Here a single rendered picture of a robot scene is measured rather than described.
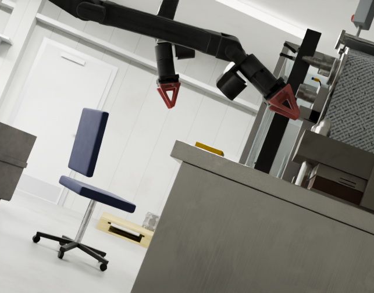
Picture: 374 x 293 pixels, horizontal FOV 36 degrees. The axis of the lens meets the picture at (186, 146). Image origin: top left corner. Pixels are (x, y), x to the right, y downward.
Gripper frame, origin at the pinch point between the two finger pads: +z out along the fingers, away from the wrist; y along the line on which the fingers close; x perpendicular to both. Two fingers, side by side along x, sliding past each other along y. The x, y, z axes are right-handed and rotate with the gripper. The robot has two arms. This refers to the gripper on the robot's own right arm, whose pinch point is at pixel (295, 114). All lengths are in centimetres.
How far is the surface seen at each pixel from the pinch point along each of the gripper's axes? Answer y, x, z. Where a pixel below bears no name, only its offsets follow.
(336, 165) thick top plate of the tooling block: 18.9, -4.3, 16.6
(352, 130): -0.9, 7.9, 12.7
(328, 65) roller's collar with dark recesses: -29.0, 22.4, -7.6
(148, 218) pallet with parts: -627, -144, -96
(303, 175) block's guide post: 12.0, -10.3, 13.3
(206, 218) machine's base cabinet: 25.7, -33.2, 6.8
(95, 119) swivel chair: -295, -74, -138
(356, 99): -1.0, 14.1, 7.4
